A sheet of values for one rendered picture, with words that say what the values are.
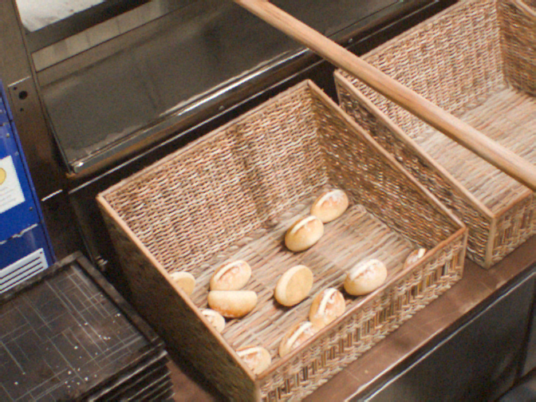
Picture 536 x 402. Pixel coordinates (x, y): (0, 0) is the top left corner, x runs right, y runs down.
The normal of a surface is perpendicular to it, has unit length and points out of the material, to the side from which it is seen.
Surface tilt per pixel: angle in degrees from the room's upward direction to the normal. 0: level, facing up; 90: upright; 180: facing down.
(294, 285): 54
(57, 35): 0
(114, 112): 70
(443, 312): 0
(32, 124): 90
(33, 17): 0
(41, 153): 90
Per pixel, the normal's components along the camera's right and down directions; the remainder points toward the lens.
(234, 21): 0.58, 0.22
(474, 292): -0.04, -0.73
